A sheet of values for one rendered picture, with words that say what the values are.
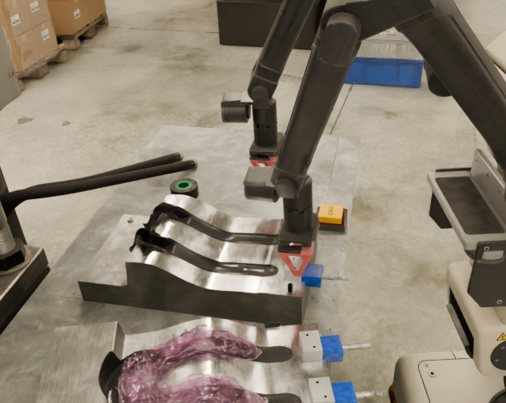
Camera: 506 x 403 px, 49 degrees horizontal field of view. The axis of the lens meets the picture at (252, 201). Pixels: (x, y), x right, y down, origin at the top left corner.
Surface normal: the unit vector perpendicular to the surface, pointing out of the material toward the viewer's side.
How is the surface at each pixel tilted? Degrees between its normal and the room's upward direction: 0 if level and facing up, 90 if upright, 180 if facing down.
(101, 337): 0
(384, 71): 91
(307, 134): 116
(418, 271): 0
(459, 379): 0
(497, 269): 90
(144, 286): 90
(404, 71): 91
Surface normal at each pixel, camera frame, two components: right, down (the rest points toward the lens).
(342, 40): -0.28, 0.84
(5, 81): 0.97, 0.08
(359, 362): -0.05, -0.83
